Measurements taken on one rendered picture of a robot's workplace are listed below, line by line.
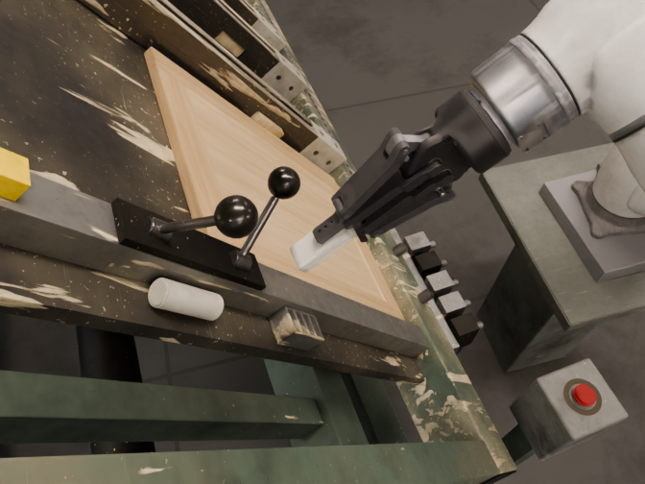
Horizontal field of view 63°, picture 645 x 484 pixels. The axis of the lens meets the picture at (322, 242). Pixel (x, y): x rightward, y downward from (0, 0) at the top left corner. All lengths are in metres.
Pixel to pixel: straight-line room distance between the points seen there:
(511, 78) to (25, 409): 0.47
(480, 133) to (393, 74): 2.57
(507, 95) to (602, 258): 1.01
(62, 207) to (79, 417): 0.18
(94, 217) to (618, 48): 0.45
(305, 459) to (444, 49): 2.91
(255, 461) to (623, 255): 1.17
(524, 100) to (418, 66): 2.65
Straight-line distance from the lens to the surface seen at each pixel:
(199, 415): 0.60
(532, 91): 0.48
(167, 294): 0.53
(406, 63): 3.13
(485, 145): 0.49
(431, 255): 1.36
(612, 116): 0.50
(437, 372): 1.08
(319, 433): 0.79
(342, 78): 3.00
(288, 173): 0.59
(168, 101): 0.85
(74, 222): 0.49
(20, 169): 0.46
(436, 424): 1.08
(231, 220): 0.44
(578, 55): 0.49
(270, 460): 0.49
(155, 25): 0.96
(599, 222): 1.49
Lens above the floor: 1.89
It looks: 56 degrees down
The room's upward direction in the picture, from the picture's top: straight up
